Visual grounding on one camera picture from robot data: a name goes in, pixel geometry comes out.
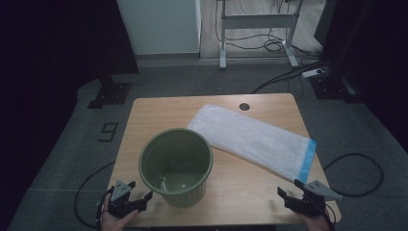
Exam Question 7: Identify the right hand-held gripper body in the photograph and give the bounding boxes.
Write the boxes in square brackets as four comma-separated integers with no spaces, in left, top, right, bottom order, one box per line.
[288,180,344,218]

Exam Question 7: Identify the white cabinet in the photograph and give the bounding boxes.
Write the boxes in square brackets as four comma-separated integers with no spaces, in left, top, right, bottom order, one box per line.
[115,0,202,56]

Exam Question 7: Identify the white metal desk frame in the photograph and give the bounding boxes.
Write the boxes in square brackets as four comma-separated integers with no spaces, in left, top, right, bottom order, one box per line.
[217,0,304,70]

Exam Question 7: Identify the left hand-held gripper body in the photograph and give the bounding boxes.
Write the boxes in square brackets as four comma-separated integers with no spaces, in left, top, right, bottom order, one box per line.
[107,180,140,219]

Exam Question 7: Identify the black stand base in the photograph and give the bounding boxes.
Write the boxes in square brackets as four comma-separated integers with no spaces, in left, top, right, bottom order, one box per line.
[309,71,364,104]
[87,75,133,110]

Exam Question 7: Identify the dark curtain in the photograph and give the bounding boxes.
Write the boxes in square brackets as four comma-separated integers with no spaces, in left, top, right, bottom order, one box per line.
[314,0,408,152]
[0,0,140,222]

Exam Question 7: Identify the black curved floor cable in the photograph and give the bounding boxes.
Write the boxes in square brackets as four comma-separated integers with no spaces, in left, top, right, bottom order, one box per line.
[74,161,116,229]

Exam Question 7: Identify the thin black cable tangle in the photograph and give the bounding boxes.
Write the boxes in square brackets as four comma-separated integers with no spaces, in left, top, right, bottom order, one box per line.
[214,0,323,60]

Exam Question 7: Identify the person's right hand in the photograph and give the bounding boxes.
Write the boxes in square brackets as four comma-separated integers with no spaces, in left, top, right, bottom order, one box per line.
[298,212,333,231]

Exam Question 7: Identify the person's left hand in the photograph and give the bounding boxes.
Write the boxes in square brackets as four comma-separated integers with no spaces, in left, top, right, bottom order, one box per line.
[100,209,140,231]

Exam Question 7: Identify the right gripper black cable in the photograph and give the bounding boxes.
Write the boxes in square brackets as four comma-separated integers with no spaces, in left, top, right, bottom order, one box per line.
[321,203,338,231]

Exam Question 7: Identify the black looped floor cable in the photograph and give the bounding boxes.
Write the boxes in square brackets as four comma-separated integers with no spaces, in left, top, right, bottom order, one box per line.
[322,152,385,197]

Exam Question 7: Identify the white power strip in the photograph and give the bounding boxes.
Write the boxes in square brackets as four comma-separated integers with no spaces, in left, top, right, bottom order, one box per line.
[301,67,325,80]

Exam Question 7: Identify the green plastic bin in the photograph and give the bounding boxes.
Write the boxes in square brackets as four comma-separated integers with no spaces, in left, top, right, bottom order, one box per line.
[138,128,215,208]

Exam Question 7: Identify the white bag with blue band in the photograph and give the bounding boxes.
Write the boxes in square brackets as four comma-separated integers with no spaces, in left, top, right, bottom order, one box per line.
[187,103,318,185]

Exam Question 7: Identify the thick black floor cables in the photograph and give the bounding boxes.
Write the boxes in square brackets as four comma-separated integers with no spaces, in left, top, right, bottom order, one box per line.
[250,60,329,95]

